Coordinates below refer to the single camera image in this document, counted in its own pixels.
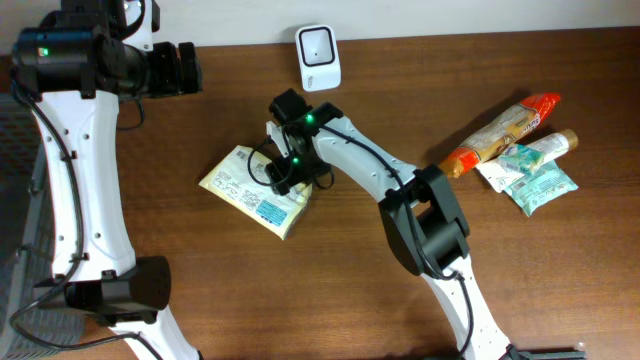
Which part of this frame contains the yellow white wipes packet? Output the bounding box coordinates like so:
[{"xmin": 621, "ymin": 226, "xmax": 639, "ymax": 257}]
[{"xmin": 199, "ymin": 145, "xmax": 313, "ymax": 240}]

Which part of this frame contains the orange spaghetti pasta packet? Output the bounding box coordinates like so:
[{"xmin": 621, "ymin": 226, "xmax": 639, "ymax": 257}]
[{"xmin": 439, "ymin": 93, "xmax": 562, "ymax": 178}]

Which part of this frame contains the teal snack bar packet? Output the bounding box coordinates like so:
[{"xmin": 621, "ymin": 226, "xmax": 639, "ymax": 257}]
[{"xmin": 504, "ymin": 161, "xmax": 578, "ymax": 217}]

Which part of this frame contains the white tube with gold cap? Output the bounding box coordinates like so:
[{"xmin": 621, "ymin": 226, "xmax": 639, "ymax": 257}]
[{"xmin": 474, "ymin": 128, "xmax": 580, "ymax": 194}]

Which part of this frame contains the small teal tissue pack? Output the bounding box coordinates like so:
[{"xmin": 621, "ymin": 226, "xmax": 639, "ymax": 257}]
[{"xmin": 497, "ymin": 144, "xmax": 544, "ymax": 175}]

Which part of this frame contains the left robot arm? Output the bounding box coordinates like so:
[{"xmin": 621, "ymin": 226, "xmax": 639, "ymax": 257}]
[{"xmin": 11, "ymin": 0, "xmax": 202, "ymax": 359}]

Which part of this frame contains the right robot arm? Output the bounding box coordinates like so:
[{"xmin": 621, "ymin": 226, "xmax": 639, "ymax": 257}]
[{"xmin": 266, "ymin": 89, "xmax": 519, "ymax": 359}]

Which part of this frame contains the grey plastic mesh basket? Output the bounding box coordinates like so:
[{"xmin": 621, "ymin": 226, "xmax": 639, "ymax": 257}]
[{"xmin": 1, "ymin": 93, "xmax": 57, "ymax": 359}]

